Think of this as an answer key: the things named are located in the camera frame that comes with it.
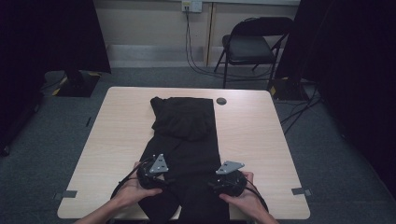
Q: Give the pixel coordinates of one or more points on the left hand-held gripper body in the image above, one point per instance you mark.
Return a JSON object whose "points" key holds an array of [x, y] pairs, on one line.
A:
{"points": [[151, 177]]}

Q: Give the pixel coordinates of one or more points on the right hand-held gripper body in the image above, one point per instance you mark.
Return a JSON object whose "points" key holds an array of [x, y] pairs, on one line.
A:
{"points": [[230, 183]]}

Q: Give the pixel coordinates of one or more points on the black pants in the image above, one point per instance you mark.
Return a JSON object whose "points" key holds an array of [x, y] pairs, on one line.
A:
{"points": [[190, 143]]}

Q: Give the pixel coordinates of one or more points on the person's left hand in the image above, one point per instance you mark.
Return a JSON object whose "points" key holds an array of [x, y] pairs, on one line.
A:
{"points": [[134, 193]]}

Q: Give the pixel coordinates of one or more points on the person's right hand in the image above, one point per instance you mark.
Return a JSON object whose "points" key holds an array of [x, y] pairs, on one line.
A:
{"points": [[247, 200]]}

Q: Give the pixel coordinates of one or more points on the grey tape mark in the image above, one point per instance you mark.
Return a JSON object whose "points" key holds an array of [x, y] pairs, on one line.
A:
{"points": [[67, 194], [300, 191]]}

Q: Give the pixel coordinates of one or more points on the round dark table grommet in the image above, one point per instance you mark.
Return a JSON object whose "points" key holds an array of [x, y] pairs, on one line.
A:
{"points": [[221, 101]]}

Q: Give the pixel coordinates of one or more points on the black stand base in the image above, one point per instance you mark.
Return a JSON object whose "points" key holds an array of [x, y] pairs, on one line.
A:
{"points": [[77, 85], [285, 90]]}

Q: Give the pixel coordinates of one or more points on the black folding chair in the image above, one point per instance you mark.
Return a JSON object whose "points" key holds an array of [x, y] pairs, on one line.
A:
{"points": [[247, 48]]}

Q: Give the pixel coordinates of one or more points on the black curtain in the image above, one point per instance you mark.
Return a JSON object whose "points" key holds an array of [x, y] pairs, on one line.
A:
{"points": [[46, 46], [351, 77]]}

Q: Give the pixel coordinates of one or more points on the wooden wall strip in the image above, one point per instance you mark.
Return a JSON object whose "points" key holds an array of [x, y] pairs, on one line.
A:
{"points": [[209, 34]]}

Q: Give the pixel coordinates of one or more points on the white wall outlet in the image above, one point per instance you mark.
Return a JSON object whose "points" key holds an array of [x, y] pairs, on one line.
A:
{"points": [[192, 5]]}

